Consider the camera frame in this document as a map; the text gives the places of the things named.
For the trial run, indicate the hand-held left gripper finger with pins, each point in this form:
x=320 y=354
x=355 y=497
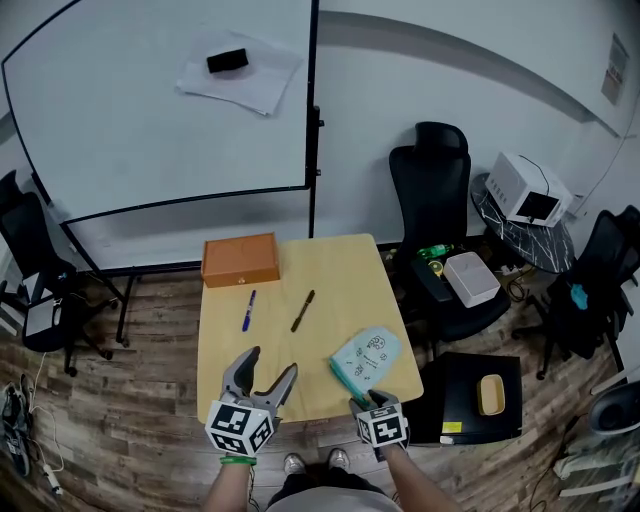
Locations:
x=240 y=372
x=282 y=387

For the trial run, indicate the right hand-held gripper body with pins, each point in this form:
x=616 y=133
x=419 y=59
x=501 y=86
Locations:
x=385 y=427

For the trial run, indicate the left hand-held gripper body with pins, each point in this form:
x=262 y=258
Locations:
x=235 y=425

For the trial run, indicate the light blue pouch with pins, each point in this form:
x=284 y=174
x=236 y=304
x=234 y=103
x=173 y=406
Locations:
x=367 y=360

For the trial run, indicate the blue pen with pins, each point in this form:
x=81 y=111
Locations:
x=249 y=311

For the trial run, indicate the black pen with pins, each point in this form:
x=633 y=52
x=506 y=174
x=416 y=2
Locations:
x=303 y=311

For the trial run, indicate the person's left forearm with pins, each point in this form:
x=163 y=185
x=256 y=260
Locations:
x=230 y=487

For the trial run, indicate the person's right forearm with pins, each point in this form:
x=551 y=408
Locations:
x=420 y=485

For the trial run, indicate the green wristband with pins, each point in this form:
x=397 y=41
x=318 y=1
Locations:
x=237 y=460

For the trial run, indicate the person's right shoe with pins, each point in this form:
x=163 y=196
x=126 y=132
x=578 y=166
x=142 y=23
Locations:
x=338 y=459

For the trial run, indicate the person's shoe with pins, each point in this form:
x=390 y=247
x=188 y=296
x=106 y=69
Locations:
x=294 y=464
x=338 y=459

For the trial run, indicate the black cabinet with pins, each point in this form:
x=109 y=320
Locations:
x=450 y=400

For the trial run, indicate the person's left shoe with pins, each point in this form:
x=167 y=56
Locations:
x=294 y=464

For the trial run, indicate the person's black trousers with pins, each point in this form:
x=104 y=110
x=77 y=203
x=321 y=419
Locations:
x=320 y=480

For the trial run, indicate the person's white shirt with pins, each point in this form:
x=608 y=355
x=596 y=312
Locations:
x=330 y=502

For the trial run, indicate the small wooden tray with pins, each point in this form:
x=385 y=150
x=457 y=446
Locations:
x=491 y=395

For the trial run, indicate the orange box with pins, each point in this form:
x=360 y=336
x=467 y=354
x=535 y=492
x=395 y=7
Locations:
x=240 y=257

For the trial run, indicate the flat black box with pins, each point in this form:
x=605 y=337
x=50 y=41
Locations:
x=431 y=280

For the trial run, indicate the yellow tape roll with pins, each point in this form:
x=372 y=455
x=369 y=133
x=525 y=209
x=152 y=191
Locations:
x=438 y=267

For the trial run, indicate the white plastic box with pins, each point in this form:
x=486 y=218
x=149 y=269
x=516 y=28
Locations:
x=470 y=277

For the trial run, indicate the green plastic bottle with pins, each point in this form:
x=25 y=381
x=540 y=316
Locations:
x=435 y=251

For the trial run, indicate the silver laptop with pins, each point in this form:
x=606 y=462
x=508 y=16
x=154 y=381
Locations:
x=40 y=317

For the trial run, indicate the black office chair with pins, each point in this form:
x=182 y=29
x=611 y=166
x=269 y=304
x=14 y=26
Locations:
x=430 y=190
x=605 y=280
x=25 y=235

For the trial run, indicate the round black marble table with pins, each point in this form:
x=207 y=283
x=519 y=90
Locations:
x=540 y=245

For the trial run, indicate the grey sneaker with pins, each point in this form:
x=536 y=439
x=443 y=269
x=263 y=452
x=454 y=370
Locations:
x=12 y=407
x=17 y=452

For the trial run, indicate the teal cloth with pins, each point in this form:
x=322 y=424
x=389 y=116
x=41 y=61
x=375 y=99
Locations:
x=580 y=297

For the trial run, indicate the grey floor fan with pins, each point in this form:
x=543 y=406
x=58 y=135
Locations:
x=612 y=410

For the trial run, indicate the white boxy appliance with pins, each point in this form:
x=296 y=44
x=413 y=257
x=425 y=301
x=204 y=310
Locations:
x=520 y=185

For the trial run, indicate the whiteboard on black stand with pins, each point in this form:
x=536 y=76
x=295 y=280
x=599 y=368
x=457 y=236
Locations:
x=150 y=125

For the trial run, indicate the white paper sheets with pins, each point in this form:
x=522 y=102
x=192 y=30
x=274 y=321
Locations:
x=260 y=85

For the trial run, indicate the black whiteboard eraser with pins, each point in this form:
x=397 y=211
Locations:
x=227 y=61

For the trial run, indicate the white metal frame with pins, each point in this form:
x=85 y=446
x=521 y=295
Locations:
x=600 y=465

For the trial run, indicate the grey wall trunking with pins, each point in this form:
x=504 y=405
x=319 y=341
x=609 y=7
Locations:
x=450 y=50

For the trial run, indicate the wall poster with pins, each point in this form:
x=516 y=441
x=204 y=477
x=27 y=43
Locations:
x=615 y=70

